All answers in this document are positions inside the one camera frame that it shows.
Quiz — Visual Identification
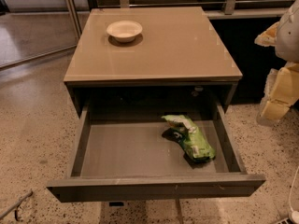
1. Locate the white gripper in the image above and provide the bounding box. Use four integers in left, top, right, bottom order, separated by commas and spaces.
254, 0, 299, 126

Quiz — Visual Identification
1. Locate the green rice chip bag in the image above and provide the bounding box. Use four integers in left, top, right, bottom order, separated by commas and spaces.
163, 115, 216, 162

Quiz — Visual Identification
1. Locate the grey cabinet with glass top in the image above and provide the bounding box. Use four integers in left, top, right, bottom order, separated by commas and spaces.
64, 7, 242, 113

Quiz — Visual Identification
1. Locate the open grey top drawer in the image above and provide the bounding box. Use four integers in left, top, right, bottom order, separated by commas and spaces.
47, 104, 265, 203

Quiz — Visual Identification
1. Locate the white bowl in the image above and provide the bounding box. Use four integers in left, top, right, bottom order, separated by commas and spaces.
107, 21, 143, 43

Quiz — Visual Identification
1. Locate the metal rod on floor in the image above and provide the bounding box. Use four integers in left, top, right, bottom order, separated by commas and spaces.
0, 189, 33, 220

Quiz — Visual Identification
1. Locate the white cable on floor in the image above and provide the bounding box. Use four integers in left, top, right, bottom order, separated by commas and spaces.
287, 165, 299, 224

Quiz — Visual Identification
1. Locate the metal door frame post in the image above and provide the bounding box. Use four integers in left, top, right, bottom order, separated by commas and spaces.
65, 0, 82, 39

